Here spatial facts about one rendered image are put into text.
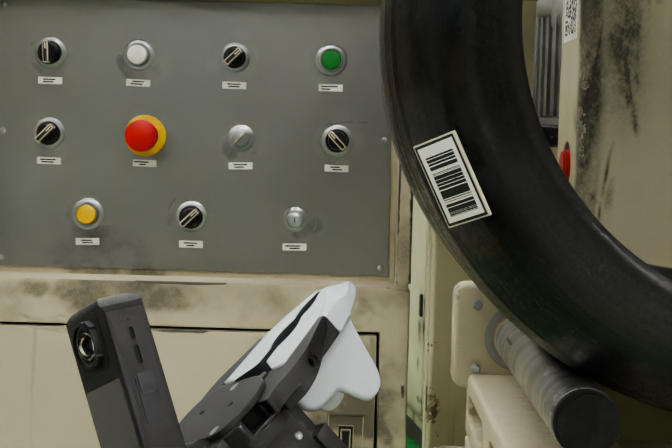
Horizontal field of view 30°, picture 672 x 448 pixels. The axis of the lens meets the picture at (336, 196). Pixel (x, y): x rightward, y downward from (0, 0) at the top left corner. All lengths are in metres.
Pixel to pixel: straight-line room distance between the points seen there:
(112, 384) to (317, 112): 0.96
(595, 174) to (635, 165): 0.04
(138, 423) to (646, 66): 0.72
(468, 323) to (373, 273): 0.41
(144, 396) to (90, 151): 0.98
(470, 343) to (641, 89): 0.29
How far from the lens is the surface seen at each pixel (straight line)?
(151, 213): 1.59
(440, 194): 0.84
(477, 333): 1.18
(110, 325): 0.64
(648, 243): 1.22
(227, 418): 0.65
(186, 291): 1.54
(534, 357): 0.98
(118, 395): 0.64
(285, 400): 0.65
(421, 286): 4.27
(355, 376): 0.71
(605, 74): 1.21
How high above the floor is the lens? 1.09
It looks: 3 degrees down
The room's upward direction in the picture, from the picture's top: 2 degrees clockwise
